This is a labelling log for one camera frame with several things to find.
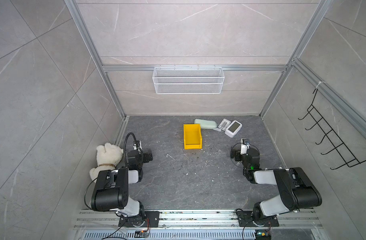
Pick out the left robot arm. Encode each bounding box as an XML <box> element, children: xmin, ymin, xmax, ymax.
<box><xmin>84</xmin><ymin>133</ymin><xmax>153</xmax><ymax>222</ymax></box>

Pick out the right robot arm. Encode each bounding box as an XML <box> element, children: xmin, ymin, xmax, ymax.
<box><xmin>230</xmin><ymin>140</ymin><xmax>322</xmax><ymax>225</ymax></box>

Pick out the yellow plastic bin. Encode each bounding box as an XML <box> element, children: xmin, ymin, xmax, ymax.
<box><xmin>183</xmin><ymin>124</ymin><xmax>202</xmax><ymax>150</ymax></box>

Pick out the white teddy bear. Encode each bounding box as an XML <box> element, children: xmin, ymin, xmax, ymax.
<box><xmin>89</xmin><ymin>143</ymin><xmax>124</xmax><ymax>182</ymax></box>

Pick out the white digital display device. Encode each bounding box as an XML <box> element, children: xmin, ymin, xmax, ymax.
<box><xmin>224</xmin><ymin>121</ymin><xmax>242</xmax><ymax>138</ymax></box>

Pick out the small white open box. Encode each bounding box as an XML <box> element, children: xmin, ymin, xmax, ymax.
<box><xmin>218</xmin><ymin>119</ymin><xmax>231</xmax><ymax>131</ymax></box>

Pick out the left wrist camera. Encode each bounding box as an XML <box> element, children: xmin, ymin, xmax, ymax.
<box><xmin>133</xmin><ymin>140</ymin><xmax>143</xmax><ymax>152</ymax></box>

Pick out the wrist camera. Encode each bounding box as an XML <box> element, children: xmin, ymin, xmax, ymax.
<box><xmin>133</xmin><ymin>140</ymin><xmax>143</xmax><ymax>152</ymax></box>
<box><xmin>240</xmin><ymin>139</ymin><xmax>250</xmax><ymax>155</ymax></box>

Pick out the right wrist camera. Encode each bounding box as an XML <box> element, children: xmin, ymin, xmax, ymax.
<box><xmin>240</xmin><ymin>139</ymin><xmax>250</xmax><ymax>155</ymax></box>

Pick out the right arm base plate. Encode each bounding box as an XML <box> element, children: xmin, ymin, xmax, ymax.
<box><xmin>235</xmin><ymin>209</ymin><xmax>279</xmax><ymax>227</ymax></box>

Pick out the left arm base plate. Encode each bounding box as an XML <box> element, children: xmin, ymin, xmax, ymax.
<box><xmin>118</xmin><ymin>211</ymin><xmax>160</xmax><ymax>228</ymax></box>

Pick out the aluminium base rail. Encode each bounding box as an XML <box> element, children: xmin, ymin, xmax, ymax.
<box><xmin>73</xmin><ymin>209</ymin><xmax>323</xmax><ymax>230</ymax></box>

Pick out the white wire mesh basket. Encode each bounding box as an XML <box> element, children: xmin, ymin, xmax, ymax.
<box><xmin>153</xmin><ymin>67</ymin><xmax>225</xmax><ymax>95</ymax></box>

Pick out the black wire hook rack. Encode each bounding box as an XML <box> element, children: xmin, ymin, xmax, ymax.
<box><xmin>298</xmin><ymin>89</ymin><xmax>366</xmax><ymax>171</ymax></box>

